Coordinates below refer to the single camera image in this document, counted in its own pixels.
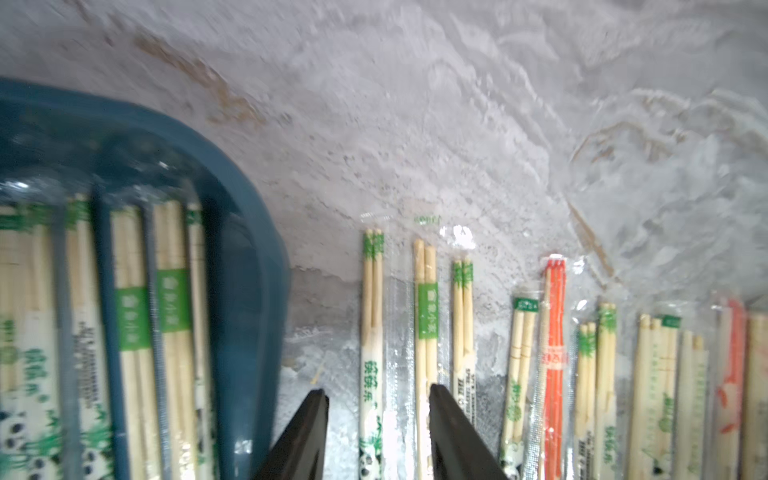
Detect teal plastic storage tray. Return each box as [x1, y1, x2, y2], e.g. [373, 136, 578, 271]
[1, 78, 290, 479]

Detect red striped chopsticks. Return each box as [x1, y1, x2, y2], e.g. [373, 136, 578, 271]
[537, 255, 567, 479]

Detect green band chopsticks in tray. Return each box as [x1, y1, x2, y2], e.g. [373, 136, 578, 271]
[110, 207, 147, 479]

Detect green tip chopsticks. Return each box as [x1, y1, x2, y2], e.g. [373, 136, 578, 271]
[358, 229, 384, 479]

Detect green band chopsticks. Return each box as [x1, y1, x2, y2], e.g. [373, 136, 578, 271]
[413, 239, 439, 479]
[152, 200, 197, 479]
[110, 207, 147, 479]

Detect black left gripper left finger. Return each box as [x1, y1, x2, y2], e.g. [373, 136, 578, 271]
[253, 389, 329, 480]

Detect panda printed chopsticks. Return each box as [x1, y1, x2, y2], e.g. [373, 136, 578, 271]
[500, 296, 539, 479]

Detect panda chopsticks in tray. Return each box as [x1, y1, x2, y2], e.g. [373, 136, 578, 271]
[1, 203, 63, 479]

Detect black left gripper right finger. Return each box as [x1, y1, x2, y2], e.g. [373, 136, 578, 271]
[429, 384, 507, 480]

